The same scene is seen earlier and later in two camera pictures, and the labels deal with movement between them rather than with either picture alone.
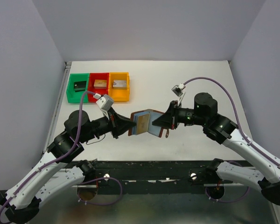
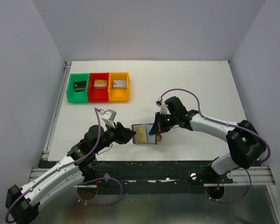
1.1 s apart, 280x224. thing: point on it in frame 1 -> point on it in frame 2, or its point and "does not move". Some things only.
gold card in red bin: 100,84 does not move
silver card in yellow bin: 119,84 does not move
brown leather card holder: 143,121 -> 142,136
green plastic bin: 75,97 does not move
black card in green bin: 80,86 does not move
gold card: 142,123 -> 141,135
